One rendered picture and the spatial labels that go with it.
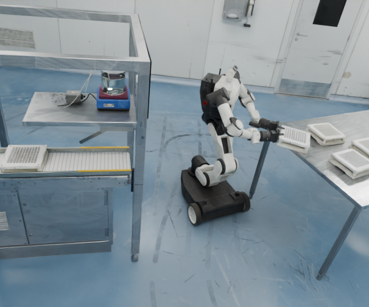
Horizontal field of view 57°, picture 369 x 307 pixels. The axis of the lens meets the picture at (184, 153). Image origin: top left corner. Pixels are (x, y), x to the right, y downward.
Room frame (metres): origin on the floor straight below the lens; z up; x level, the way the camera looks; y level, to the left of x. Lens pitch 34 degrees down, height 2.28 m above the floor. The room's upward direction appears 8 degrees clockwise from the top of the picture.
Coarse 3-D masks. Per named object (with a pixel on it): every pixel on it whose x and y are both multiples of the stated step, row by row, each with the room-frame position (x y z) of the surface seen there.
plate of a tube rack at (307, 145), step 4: (292, 128) 2.57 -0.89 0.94; (280, 132) 2.46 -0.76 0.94; (284, 132) 2.47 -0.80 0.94; (304, 132) 2.53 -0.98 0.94; (308, 132) 2.54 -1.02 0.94; (280, 136) 2.39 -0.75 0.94; (308, 136) 2.46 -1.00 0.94; (280, 140) 2.36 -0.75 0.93; (284, 140) 2.35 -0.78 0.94; (288, 140) 2.35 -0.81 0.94; (292, 140) 2.36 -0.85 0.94; (308, 140) 2.40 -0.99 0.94; (296, 144) 2.33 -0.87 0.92; (300, 144) 2.32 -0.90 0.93; (304, 144) 2.32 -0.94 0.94; (308, 144) 2.33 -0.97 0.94; (308, 148) 2.30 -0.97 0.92
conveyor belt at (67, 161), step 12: (0, 156) 1.76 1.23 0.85; (48, 156) 1.83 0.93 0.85; (60, 156) 1.85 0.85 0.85; (72, 156) 1.87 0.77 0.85; (84, 156) 1.89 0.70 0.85; (96, 156) 1.91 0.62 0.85; (108, 156) 1.93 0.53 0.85; (120, 156) 1.95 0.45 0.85; (48, 168) 1.71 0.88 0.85; (60, 168) 1.72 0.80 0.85; (72, 168) 1.74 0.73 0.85; (84, 168) 1.76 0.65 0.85; (96, 168) 1.77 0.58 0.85; (108, 168) 1.79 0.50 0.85; (120, 168) 1.81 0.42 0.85
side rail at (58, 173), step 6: (0, 174) 1.55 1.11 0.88; (6, 174) 1.56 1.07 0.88; (12, 174) 1.57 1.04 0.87; (18, 174) 1.58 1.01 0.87; (24, 174) 1.59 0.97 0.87; (30, 174) 1.60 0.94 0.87; (36, 174) 1.60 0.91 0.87; (42, 174) 1.61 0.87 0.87; (48, 174) 1.62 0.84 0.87; (54, 174) 1.63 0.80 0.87; (60, 174) 1.64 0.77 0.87; (66, 174) 1.65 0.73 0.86; (72, 174) 1.66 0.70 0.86; (78, 174) 1.67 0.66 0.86; (84, 174) 1.68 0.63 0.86; (90, 174) 1.69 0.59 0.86; (96, 174) 1.70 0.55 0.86; (102, 174) 1.71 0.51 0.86; (108, 174) 1.72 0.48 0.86; (114, 174) 1.73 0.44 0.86; (120, 174) 1.74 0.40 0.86; (126, 174) 1.75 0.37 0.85
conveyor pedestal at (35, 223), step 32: (0, 192) 1.58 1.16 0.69; (32, 192) 1.64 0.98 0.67; (64, 192) 1.69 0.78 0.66; (96, 192) 1.75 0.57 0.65; (0, 224) 1.58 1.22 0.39; (32, 224) 1.63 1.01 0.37; (64, 224) 1.69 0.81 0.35; (96, 224) 1.74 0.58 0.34; (0, 256) 1.57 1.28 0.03; (32, 256) 1.63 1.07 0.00
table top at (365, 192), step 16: (368, 112) 3.30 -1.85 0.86; (304, 128) 2.75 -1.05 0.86; (336, 128) 2.83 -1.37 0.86; (352, 128) 2.88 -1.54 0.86; (368, 128) 2.93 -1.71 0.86; (336, 144) 2.52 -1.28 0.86; (304, 160) 2.23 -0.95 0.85; (320, 160) 2.24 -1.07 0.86; (336, 176) 2.05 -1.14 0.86; (368, 176) 2.11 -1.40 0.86; (352, 192) 1.88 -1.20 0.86; (368, 192) 1.90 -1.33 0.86
